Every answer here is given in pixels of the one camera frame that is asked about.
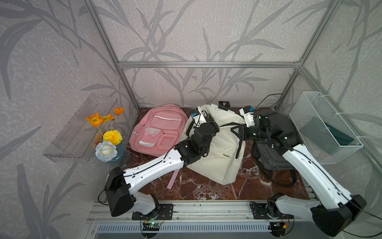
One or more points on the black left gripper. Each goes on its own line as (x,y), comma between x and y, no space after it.
(210,123)

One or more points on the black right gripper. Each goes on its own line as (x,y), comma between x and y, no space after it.
(245,128)

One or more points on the grey fabric backpack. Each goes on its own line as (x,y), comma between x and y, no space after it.
(271,159)

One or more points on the pink backpack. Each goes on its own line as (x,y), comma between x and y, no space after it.
(156,135)

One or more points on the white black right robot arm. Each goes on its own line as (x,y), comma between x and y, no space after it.
(335,209)

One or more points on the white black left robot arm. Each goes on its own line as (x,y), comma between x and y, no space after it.
(122,186)

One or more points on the green book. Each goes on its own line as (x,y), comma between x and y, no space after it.
(319,132)

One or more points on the teal glass vase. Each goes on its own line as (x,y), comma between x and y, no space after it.
(123,158)

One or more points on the yellow artificial flower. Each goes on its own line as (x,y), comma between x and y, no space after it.
(113,136)

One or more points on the small orange artificial flower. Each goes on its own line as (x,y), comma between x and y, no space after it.
(119,111)

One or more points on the white artificial rose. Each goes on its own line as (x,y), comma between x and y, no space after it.
(106,151)

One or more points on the left controller circuit board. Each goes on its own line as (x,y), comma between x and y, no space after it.
(153,226)

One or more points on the controller circuit board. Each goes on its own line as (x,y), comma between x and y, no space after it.
(278,229)
(153,226)

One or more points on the right controller circuit board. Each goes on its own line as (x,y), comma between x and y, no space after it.
(278,229)

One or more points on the orange artificial poppy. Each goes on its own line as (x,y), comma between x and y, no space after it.
(95,120)

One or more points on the clear plastic shelf tray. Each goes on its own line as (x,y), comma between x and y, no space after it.
(77,140)

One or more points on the white wire mesh basket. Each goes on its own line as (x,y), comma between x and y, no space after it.
(314,104)

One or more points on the aluminium mounting rail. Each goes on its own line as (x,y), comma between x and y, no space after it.
(190,211)

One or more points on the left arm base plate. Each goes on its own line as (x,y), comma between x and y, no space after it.
(165,211)

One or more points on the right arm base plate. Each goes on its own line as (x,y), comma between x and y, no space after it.
(259,210)

